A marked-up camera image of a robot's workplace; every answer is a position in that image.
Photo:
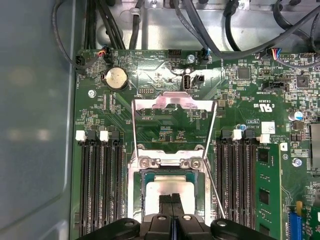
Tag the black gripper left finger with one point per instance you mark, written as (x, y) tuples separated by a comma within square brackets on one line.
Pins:
[(166, 203)]

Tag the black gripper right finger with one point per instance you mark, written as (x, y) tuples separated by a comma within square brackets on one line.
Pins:
[(177, 203)]

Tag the silver-topped CPU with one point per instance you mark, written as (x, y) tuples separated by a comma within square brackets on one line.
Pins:
[(153, 196)]

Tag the metal socket cover frame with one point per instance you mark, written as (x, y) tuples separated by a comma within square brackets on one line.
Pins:
[(175, 102)]

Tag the CPU socket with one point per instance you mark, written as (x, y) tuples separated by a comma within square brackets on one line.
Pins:
[(132, 175)]

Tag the blue expansion slot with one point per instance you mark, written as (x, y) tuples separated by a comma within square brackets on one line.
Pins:
[(295, 225)]

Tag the green RAM stick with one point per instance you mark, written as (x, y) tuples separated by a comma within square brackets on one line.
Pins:
[(267, 175)]

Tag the green motherboard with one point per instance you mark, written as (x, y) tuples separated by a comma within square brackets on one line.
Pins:
[(250, 105)]

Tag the silver internal USB port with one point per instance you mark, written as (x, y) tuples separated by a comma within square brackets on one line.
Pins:
[(187, 81)]

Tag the silver motherboard screw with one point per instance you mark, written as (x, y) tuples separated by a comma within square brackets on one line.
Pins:
[(92, 93), (296, 162), (191, 59)]

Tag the silver coin battery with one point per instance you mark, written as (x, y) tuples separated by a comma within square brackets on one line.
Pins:
[(116, 78)]

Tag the black PC case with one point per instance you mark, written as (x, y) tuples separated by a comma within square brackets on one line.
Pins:
[(35, 100)]

